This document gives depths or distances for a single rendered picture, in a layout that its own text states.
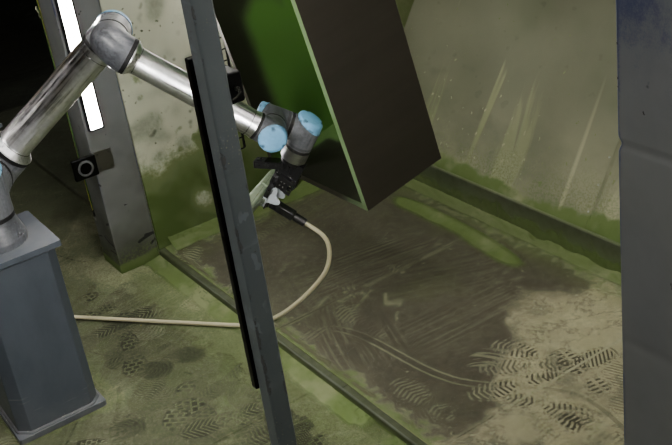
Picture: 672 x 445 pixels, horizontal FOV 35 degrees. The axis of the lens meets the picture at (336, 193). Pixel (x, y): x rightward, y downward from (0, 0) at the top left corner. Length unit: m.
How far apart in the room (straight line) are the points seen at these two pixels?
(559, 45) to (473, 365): 1.40
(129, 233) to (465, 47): 1.62
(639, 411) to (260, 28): 2.31
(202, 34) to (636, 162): 0.89
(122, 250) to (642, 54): 3.09
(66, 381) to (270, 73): 1.32
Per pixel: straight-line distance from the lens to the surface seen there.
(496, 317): 3.72
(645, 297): 1.88
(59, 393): 3.65
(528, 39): 4.38
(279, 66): 3.97
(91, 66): 3.36
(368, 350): 3.62
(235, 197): 2.27
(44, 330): 3.53
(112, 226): 4.40
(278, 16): 3.93
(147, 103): 4.31
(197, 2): 2.12
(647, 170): 1.76
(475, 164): 4.39
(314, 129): 3.41
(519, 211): 4.20
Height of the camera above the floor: 2.09
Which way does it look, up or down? 26 degrees down
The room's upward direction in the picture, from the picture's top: 9 degrees counter-clockwise
